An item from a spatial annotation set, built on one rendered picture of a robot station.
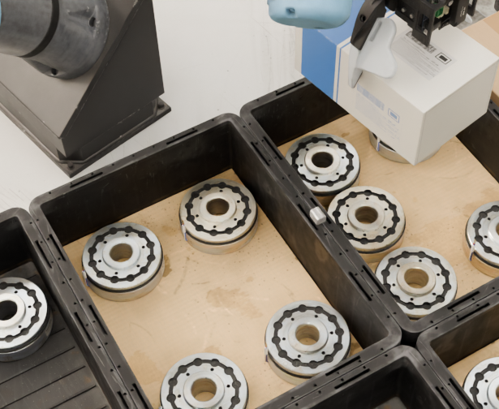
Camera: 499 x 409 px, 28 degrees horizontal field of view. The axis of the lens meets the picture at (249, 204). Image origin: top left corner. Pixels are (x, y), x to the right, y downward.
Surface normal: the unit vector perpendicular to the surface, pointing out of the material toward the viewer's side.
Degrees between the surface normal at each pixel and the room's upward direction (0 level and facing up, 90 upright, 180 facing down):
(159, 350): 0
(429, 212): 0
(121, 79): 90
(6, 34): 99
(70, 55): 86
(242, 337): 0
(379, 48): 58
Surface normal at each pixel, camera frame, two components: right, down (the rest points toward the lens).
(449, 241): -0.02, -0.59
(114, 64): 0.67, 0.59
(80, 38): 0.58, 0.36
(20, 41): 0.50, 0.79
